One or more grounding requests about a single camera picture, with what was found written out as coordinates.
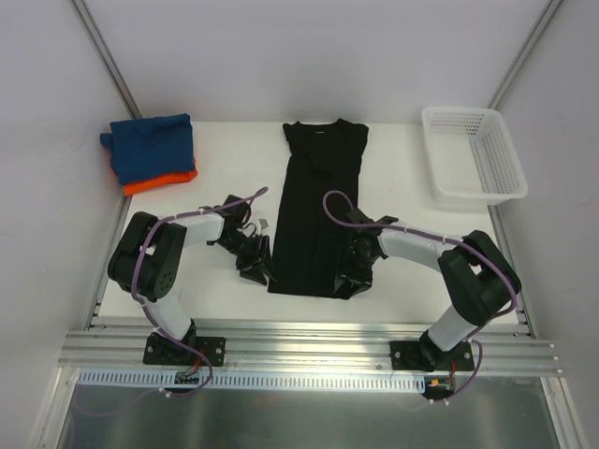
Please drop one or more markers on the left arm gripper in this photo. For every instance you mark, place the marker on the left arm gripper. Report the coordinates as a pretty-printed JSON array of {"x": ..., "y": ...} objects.
[{"x": 253, "y": 254}]

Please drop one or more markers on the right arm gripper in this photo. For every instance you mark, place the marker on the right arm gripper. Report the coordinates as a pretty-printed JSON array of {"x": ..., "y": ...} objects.
[{"x": 354, "y": 269}]

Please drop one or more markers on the black t shirt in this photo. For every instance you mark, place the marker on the black t shirt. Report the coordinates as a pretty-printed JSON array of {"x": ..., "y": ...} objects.
[{"x": 323, "y": 157}]

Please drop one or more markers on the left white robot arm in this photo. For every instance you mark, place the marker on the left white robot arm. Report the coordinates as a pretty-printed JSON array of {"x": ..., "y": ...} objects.
[{"x": 147, "y": 257}]

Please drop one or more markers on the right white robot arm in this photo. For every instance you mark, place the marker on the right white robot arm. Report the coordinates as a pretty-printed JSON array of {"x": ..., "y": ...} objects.
[{"x": 478, "y": 279}]

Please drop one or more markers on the folded orange t shirt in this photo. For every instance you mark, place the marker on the folded orange t shirt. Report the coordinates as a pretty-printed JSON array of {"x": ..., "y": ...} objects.
[{"x": 134, "y": 188}]

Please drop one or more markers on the folded blue t shirt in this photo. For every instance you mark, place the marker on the folded blue t shirt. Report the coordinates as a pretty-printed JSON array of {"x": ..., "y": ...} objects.
[{"x": 145, "y": 149}]

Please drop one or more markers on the white perforated plastic basket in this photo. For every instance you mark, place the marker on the white perforated plastic basket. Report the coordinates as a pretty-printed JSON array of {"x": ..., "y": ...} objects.
[{"x": 471, "y": 157}]

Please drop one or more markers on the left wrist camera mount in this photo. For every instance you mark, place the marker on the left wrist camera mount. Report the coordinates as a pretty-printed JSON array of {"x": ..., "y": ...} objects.
[{"x": 260, "y": 225}]

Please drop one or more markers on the aluminium frame rail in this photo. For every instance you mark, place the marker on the aluminium frame rail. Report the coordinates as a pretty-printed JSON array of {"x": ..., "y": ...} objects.
[{"x": 118, "y": 342}]

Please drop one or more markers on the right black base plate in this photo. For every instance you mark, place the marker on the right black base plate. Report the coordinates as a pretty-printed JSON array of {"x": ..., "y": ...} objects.
[{"x": 413, "y": 355}]

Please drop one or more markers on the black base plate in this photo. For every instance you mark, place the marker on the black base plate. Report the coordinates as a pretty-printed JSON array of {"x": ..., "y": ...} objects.
[
  {"x": 160, "y": 351},
  {"x": 413, "y": 355}
]

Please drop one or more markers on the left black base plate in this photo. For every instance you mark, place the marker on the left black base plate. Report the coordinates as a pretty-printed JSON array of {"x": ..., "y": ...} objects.
[{"x": 160, "y": 351}]

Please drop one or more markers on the white slotted cable duct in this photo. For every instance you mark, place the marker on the white slotted cable duct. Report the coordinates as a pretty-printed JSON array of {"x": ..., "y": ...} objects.
[{"x": 248, "y": 380}]

